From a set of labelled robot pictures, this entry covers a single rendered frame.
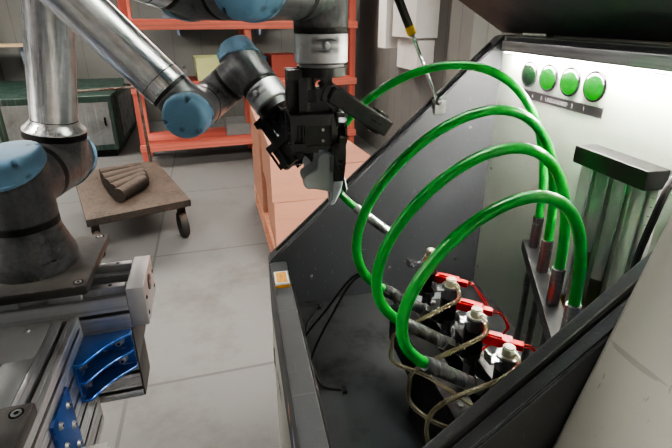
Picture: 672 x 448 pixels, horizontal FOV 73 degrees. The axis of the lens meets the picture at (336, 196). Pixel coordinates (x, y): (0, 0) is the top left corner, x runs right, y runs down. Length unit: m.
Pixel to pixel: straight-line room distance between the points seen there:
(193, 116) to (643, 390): 0.67
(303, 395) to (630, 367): 0.45
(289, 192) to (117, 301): 1.74
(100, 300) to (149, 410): 1.21
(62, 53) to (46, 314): 0.50
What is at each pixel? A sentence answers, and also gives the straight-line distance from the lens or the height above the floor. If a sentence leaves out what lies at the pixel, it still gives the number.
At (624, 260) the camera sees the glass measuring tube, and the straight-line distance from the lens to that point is 0.82.
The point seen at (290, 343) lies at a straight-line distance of 0.84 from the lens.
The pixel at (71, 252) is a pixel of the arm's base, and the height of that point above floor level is 1.06.
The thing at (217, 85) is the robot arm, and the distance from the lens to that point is 0.91.
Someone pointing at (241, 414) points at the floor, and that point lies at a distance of 2.05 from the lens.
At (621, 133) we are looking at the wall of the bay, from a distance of 0.84.
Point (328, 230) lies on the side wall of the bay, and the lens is 1.07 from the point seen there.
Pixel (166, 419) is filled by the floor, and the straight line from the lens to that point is 2.11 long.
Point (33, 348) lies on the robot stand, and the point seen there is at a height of 0.95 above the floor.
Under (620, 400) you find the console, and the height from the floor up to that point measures 1.17.
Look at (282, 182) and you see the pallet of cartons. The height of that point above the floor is 0.61.
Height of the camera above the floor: 1.49
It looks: 22 degrees down
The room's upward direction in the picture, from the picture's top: straight up
